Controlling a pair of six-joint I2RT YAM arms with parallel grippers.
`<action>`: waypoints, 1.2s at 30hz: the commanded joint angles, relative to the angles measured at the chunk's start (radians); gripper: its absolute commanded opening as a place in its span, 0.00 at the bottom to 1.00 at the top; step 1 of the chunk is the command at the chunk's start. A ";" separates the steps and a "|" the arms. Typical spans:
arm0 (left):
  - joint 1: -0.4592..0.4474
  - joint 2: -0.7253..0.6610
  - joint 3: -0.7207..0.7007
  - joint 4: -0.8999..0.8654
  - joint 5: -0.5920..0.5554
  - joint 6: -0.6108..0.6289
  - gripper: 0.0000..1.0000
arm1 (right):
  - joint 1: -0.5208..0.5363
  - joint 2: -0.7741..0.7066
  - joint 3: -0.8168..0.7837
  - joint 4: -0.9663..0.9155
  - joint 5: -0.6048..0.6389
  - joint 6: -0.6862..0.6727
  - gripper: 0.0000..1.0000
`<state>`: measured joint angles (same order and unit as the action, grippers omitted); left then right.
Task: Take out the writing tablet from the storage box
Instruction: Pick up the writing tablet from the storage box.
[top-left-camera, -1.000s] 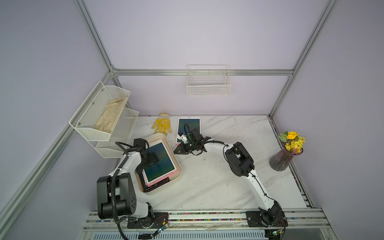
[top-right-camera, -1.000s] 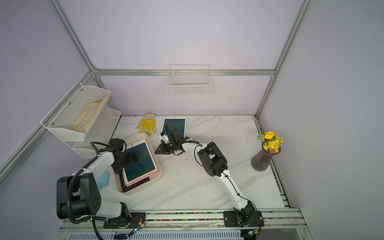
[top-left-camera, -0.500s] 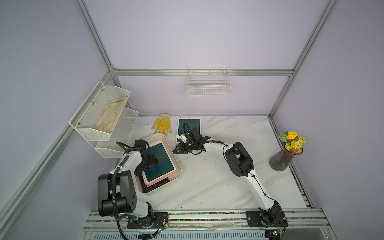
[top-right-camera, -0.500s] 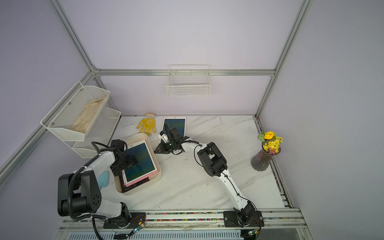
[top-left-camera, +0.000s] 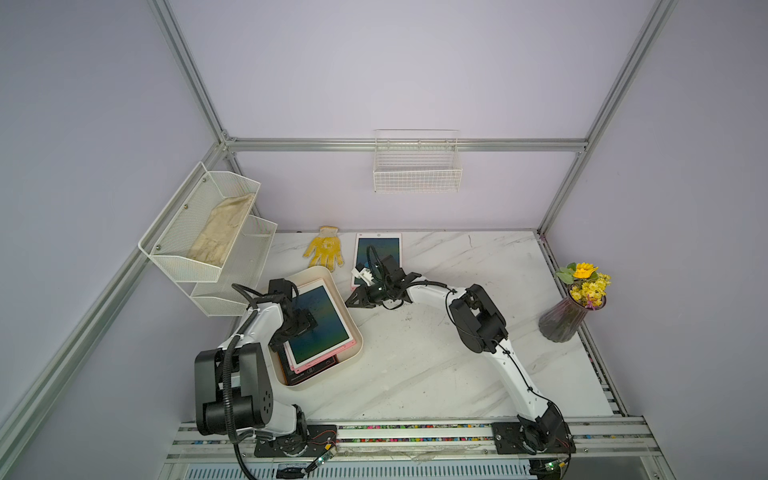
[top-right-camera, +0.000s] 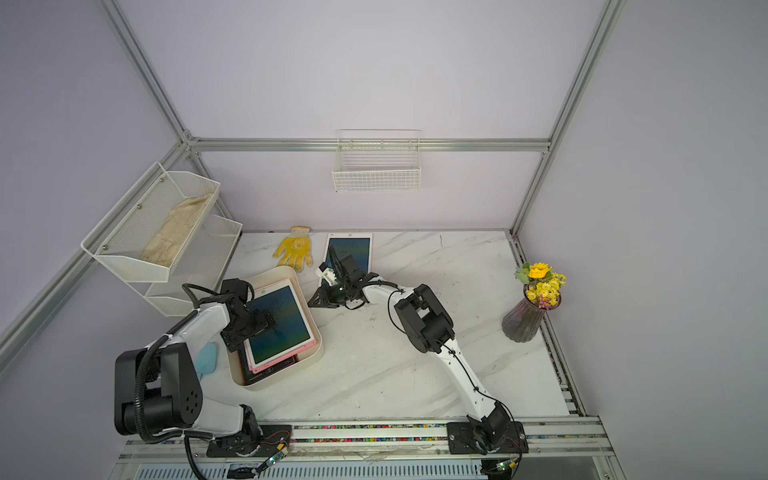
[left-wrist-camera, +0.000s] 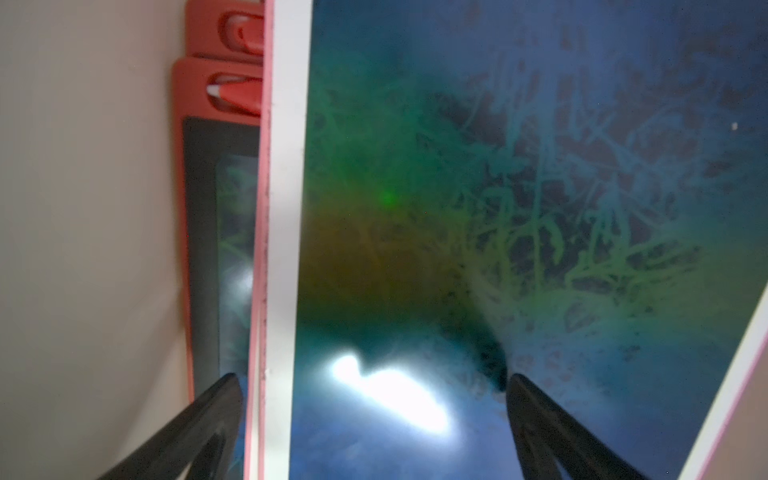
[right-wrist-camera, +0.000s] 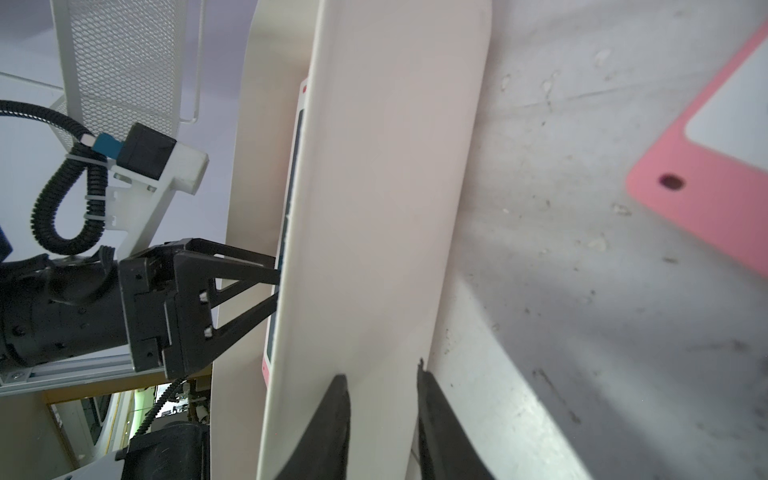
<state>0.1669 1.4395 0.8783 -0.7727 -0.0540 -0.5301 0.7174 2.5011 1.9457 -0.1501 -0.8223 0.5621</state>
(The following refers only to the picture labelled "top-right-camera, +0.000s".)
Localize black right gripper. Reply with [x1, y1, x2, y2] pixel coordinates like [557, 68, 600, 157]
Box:
[307, 280, 353, 308]

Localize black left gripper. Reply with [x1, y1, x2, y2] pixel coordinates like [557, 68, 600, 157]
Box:
[220, 307, 276, 354]

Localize pink white writing tablet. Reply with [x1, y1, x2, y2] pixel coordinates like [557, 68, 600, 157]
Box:
[325, 232, 373, 273]

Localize beige storage tray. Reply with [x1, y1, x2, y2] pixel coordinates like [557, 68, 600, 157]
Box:
[222, 267, 324, 390]

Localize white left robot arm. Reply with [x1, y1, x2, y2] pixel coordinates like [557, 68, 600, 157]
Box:
[114, 279, 273, 479]

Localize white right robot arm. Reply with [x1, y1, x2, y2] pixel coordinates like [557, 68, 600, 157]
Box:
[309, 247, 529, 457]

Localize dark red bottom tablet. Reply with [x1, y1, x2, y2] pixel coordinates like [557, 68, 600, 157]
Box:
[240, 355, 299, 386]

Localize yellow work glove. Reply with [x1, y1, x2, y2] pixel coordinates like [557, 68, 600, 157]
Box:
[273, 226, 313, 272]

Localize light blue object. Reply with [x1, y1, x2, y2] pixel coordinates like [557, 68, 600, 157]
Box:
[194, 342, 218, 380]

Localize beige glove in shelf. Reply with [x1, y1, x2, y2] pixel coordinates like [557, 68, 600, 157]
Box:
[140, 194, 212, 267]

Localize white mesh two-tier shelf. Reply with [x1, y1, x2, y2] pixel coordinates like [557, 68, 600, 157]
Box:
[81, 163, 242, 317]

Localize purple glass vase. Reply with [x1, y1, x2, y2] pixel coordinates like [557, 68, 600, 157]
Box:
[502, 287, 562, 343]

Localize yellow flower bouquet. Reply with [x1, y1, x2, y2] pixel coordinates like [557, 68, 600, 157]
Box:
[515, 262, 567, 310]

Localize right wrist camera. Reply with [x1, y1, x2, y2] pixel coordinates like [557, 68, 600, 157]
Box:
[315, 262, 338, 287]

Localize white wire wall basket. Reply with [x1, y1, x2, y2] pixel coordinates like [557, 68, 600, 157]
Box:
[332, 129, 422, 194]

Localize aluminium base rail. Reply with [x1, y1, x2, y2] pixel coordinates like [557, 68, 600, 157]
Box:
[119, 415, 616, 466]

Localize aluminium frame profiles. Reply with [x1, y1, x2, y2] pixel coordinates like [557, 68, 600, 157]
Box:
[0, 0, 628, 480]

